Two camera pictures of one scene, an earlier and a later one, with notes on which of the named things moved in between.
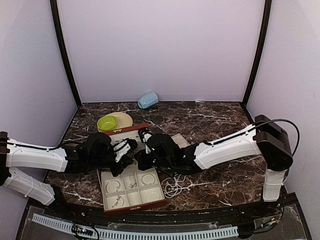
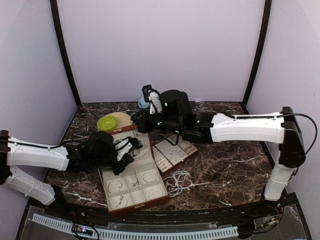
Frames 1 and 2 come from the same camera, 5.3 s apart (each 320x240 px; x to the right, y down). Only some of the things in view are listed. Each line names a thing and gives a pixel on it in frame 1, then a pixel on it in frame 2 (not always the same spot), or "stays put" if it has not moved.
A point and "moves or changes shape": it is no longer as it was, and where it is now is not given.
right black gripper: x=143 y=164 to x=143 y=125
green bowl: x=106 y=123 stays put
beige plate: x=123 y=120 stays put
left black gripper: x=125 y=161 stays put
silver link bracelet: x=117 y=187 moves or changes shape
